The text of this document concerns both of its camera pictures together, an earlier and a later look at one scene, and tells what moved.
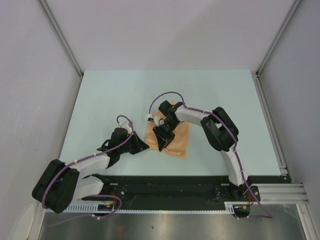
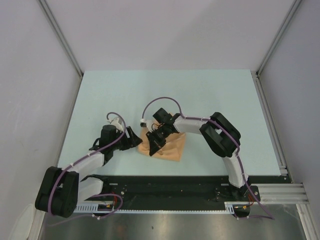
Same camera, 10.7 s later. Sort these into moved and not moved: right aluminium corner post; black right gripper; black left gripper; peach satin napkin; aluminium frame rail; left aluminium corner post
Moved: black left gripper; peach satin napkin; black right gripper
Not moved: left aluminium corner post; right aluminium corner post; aluminium frame rail
